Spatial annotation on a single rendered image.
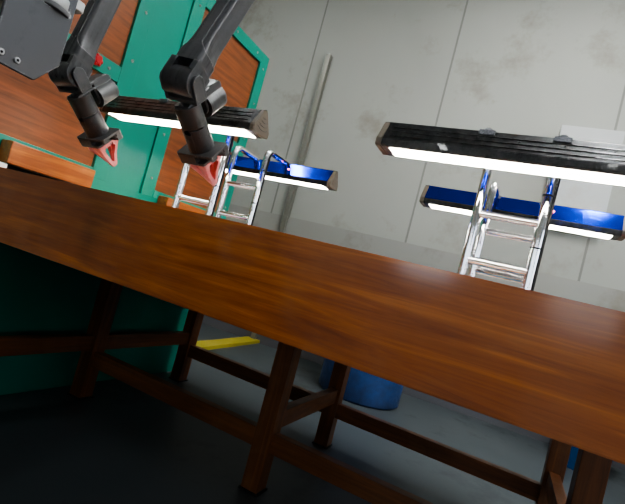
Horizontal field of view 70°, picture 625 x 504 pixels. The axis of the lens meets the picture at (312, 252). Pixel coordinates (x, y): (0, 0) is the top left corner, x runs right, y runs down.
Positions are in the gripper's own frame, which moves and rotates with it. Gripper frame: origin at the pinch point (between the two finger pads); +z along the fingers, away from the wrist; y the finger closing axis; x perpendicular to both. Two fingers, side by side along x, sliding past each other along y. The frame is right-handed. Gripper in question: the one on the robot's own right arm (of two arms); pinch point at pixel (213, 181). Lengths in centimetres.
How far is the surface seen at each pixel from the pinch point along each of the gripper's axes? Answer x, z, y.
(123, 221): 21.3, -2.5, 7.8
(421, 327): 25, 0, -58
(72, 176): -9, 17, 75
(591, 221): -61, 40, -85
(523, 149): -25, -3, -65
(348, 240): -176, 184, 59
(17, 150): 2, 0, 75
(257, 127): -24.6, -1.0, 2.6
